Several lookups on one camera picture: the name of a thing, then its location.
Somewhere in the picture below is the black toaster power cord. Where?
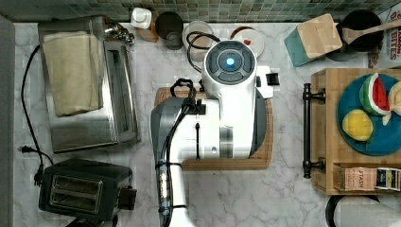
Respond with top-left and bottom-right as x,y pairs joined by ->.
20,44 -> 55,187

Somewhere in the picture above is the teal box with wooden lid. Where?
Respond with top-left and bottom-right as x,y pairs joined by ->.
284,13 -> 342,67

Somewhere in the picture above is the white cap bottle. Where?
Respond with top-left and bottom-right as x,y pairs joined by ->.
131,8 -> 151,28

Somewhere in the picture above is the wooden cutting board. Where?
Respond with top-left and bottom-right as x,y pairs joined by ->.
150,88 -> 273,171

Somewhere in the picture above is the stash tea box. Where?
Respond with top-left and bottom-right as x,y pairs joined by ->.
333,166 -> 377,191

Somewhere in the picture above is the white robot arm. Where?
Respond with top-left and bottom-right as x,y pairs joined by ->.
149,40 -> 272,227

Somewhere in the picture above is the wooden drawer cabinet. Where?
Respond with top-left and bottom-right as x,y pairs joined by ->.
309,68 -> 401,196

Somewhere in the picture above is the dark tea box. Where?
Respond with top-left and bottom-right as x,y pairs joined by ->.
375,167 -> 400,191

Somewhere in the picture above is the yellow toy lemon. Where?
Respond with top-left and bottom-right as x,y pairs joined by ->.
341,109 -> 374,141

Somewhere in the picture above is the blue round plate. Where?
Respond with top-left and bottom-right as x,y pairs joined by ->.
336,75 -> 401,156

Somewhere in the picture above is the toy watermelon slice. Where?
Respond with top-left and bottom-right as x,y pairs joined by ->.
359,73 -> 390,116

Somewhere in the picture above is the black utensil pot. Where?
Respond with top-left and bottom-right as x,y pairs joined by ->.
326,9 -> 384,61

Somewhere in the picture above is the dark empty cup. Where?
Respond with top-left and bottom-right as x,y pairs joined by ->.
155,11 -> 183,50

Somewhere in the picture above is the beige folded towel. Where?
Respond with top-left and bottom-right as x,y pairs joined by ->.
43,31 -> 104,116

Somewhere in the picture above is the snack box with red text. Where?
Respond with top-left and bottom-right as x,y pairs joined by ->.
368,3 -> 401,68

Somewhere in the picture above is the wooden spatula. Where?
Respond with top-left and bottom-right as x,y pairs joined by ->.
341,20 -> 401,44

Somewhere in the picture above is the stainless steel toaster oven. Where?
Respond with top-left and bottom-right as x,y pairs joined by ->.
38,15 -> 140,153

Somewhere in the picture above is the clear plastic container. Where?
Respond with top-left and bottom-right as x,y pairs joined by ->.
182,20 -> 215,62

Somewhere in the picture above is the white plate with red item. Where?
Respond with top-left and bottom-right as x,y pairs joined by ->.
230,26 -> 265,57

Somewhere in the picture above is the pale toy fruit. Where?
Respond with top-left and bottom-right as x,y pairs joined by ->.
382,81 -> 401,126

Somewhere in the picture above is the black two-slot toaster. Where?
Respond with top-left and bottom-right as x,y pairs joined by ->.
39,158 -> 136,221

